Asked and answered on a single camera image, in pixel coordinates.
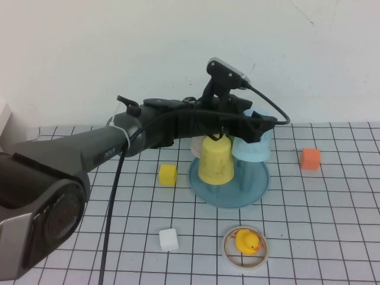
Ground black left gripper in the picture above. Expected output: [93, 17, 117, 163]
[183, 94, 278, 145]

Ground light blue plastic cup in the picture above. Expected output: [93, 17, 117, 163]
[231, 109, 273, 163]

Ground yellow plastic cup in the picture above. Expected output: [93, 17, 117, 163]
[198, 135, 235, 185]

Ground pale pink plastic cup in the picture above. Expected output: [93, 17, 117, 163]
[191, 136, 205, 158]

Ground blue cup stand with pegs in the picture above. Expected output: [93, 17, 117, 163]
[188, 156, 271, 210]

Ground orange foam cube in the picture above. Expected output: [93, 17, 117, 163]
[299, 148, 321, 170]

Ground yellow foam cube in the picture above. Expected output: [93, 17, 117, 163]
[159, 163, 178, 187]

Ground blue checkered tablecloth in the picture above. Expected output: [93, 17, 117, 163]
[0, 121, 380, 285]

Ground yellow rubber duck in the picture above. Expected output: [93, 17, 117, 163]
[235, 228, 261, 255]

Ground white zip tie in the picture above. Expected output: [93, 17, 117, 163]
[107, 118, 132, 150]

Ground white tape roll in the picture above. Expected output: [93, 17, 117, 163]
[222, 224, 270, 270]

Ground white foam cube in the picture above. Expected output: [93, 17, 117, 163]
[159, 227, 181, 252]

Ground white side panel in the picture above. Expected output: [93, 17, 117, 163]
[0, 102, 18, 152]

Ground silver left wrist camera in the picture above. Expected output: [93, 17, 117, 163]
[198, 56, 252, 105]

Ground black left camera cable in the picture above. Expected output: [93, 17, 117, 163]
[99, 84, 292, 285]

